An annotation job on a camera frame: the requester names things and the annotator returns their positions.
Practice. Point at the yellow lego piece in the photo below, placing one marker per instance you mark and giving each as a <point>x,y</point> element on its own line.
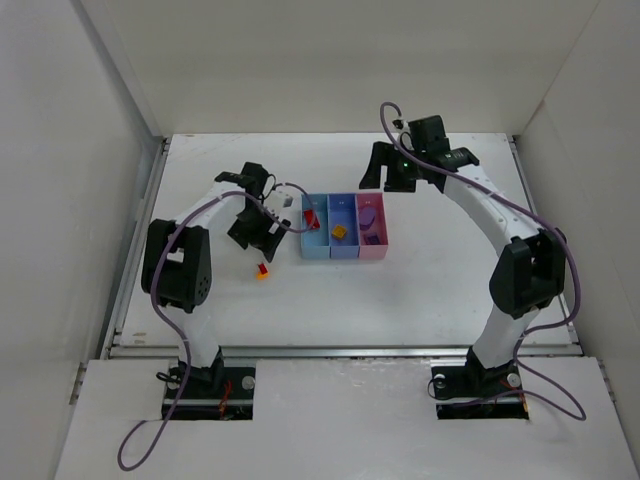
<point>339,232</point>

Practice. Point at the pink container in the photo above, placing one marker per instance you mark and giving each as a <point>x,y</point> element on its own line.
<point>373,252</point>

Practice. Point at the purple lego piece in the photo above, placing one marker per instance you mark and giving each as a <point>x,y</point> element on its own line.
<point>367,217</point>

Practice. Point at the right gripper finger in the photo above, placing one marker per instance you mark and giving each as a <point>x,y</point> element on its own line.
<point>381,155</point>
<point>401,177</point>

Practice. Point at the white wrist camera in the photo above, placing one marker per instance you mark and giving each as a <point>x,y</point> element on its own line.
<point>277,201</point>
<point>399,123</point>

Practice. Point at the aluminium rail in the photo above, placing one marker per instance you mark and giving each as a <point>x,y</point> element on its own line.
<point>307,352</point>

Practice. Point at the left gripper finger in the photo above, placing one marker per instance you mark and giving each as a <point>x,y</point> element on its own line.
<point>272,239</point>
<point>241,233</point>

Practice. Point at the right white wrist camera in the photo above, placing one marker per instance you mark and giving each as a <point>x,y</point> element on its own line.
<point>399,123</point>

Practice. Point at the light blue container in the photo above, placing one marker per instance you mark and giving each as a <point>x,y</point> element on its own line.
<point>315,243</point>

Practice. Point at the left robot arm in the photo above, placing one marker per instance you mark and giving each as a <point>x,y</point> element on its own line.
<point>177,271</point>

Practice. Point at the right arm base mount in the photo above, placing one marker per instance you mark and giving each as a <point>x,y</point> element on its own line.
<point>466,392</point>

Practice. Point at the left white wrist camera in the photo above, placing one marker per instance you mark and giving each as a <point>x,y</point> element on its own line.
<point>277,201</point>

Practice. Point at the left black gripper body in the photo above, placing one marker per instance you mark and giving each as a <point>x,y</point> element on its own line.
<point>258,232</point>

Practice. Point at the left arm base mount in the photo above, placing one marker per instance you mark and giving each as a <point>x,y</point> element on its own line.
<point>217,393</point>

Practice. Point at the small purple lego brick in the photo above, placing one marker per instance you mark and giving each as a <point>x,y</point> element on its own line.
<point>372,239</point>

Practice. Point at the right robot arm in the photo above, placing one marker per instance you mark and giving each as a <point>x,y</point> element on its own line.
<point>530,268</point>

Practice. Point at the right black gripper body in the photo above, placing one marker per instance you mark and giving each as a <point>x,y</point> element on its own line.
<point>388,163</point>

